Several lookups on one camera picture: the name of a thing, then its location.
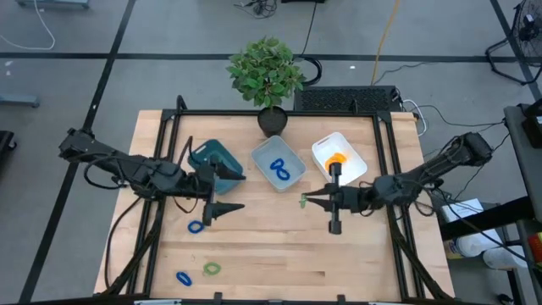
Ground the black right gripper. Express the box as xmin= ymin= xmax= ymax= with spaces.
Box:
xmin=303 ymin=162 xmax=378 ymax=236

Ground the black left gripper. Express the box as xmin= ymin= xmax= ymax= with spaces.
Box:
xmin=185 ymin=160 xmax=247 ymax=227

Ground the teal plastic bin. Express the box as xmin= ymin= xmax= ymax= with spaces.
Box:
xmin=187 ymin=138 xmax=246 ymax=196

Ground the white plastic bin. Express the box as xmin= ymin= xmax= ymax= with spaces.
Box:
xmin=311 ymin=131 xmax=368 ymax=187

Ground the grey plastic bin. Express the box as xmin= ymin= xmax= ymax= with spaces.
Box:
xmin=251 ymin=135 xmax=307 ymax=193

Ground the black plant pot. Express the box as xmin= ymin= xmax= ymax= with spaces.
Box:
xmin=257 ymin=105 xmax=290 ymax=138

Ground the green leafy plant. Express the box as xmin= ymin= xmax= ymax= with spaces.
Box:
xmin=226 ymin=36 xmax=307 ymax=109

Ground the white paper box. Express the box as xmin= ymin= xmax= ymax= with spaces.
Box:
xmin=440 ymin=197 xmax=486 ymax=224

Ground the white paper towel roll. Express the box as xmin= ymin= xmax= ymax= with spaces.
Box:
xmin=455 ymin=230 xmax=507 ymax=260

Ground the dark side table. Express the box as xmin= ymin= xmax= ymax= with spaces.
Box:
xmin=503 ymin=103 xmax=542 ymax=213

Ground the black device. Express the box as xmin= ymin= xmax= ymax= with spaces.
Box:
xmin=520 ymin=98 xmax=542 ymax=149

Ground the black floor object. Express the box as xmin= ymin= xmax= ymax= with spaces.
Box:
xmin=0 ymin=130 xmax=18 ymax=156

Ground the grey floor bar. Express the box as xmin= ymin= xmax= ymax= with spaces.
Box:
xmin=15 ymin=0 xmax=91 ymax=10
xmin=0 ymin=93 xmax=41 ymax=108

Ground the black floor fan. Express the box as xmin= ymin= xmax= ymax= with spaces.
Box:
xmin=484 ymin=0 xmax=542 ymax=86

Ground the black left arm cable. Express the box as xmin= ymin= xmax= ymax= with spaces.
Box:
xmin=175 ymin=135 xmax=195 ymax=170

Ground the black metal rig frame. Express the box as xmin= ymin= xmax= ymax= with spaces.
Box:
xmin=101 ymin=95 xmax=456 ymax=304

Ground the white computer cable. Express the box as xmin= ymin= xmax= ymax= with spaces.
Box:
xmin=401 ymin=98 xmax=429 ymax=138

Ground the black hanging cable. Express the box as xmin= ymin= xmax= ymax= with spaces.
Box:
xmin=295 ymin=0 xmax=324 ymax=86

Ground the black rig cable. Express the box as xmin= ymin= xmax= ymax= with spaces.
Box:
xmin=103 ymin=195 xmax=143 ymax=293

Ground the black shelf rail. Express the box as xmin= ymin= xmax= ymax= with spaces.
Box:
xmin=439 ymin=196 xmax=542 ymax=242

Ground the yellow hanging cable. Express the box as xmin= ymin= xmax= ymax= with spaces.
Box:
xmin=370 ymin=0 xmax=401 ymax=86

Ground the black cable bundle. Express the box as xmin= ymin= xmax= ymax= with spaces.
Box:
xmin=234 ymin=0 xmax=279 ymax=20

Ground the white floor cable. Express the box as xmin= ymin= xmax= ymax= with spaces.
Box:
xmin=0 ymin=0 xmax=57 ymax=52

